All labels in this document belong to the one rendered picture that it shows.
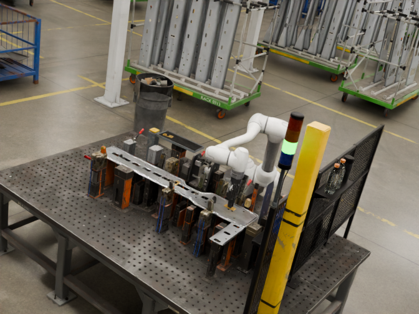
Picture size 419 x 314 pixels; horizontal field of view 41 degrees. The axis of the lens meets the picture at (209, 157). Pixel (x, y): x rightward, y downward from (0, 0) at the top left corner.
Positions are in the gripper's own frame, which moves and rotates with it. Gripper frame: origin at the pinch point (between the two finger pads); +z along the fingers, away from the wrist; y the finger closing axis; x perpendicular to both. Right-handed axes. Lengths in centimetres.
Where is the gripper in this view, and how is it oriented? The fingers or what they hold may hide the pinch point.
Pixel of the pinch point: (231, 202)
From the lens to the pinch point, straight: 394.4
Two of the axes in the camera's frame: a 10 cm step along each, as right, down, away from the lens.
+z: -1.7, 8.9, 4.3
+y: -5.5, 2.8, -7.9
